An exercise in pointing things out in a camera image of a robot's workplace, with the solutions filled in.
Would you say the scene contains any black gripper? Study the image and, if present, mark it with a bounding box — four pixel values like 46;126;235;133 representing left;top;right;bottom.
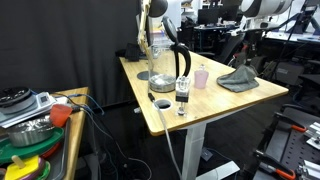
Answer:
244;30;262;66

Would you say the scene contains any grey towel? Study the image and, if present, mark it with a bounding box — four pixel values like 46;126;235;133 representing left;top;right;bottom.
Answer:
216;65;259;93

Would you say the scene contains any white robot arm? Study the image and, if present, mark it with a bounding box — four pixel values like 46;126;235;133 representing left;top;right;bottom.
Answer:
231;0;293;65

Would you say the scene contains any pink plastic cup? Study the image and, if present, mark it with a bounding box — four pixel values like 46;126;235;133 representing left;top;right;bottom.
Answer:
194;64;209;89

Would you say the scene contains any glass pepper grinder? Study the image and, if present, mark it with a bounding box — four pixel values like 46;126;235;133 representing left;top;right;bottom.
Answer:
175;76;190;116

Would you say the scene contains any glass electric kettle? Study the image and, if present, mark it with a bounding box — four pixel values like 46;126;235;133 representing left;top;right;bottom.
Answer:
148;16;191;93

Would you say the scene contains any wooden desk lamp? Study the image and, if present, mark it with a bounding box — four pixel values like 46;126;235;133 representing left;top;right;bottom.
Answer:
137;0;168;72

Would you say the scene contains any black perforated side table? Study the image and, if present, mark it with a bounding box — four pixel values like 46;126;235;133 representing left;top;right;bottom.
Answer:
253;110;320;180

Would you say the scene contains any orange plastic cup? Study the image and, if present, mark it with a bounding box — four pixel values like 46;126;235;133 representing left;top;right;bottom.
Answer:
49;104;72;127

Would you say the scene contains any white kitchen scale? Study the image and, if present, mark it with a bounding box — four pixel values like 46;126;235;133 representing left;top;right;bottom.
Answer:
0;92;56;128

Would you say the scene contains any grey metal tray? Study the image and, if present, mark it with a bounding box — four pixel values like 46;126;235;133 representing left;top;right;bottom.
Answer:
47;119;71;180

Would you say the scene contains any steel bowl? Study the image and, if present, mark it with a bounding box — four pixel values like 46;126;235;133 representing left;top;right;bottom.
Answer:
7;119;55;147

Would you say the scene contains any green plastic plate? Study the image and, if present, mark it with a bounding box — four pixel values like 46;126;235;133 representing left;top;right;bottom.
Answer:
0;128;64;163

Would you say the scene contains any yellow toy block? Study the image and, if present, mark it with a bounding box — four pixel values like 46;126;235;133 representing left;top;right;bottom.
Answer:
5;155;39;180

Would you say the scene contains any orange handled clamp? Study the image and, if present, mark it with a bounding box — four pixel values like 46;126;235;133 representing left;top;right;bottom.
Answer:
274;112;307;133

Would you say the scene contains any white cable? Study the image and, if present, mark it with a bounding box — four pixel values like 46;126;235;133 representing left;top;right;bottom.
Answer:
147;92;184;180

